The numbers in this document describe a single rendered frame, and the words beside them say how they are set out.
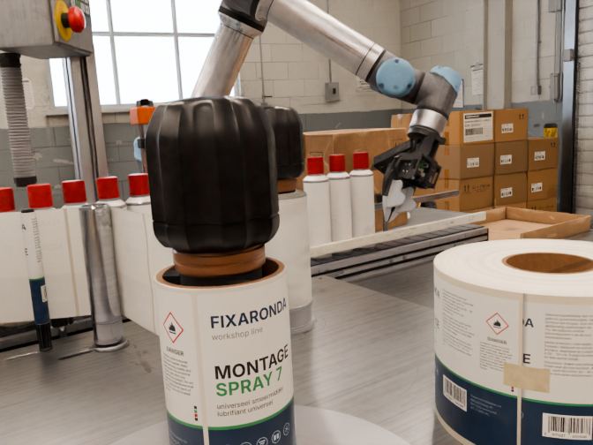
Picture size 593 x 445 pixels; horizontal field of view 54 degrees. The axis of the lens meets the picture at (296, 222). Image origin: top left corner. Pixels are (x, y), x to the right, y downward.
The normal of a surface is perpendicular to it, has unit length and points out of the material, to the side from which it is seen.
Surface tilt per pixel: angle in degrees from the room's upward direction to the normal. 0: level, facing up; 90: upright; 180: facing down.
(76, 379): 0
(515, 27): 90
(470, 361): 90
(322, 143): 90
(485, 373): 90
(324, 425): 0
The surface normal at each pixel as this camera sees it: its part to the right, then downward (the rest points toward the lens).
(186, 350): -0.45, 0.18
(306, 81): 0.44, 0.14
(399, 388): -0.05, -0.98
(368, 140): 0.69, 0.09
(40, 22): 0.00, 0.18
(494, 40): -0.90, 0.12
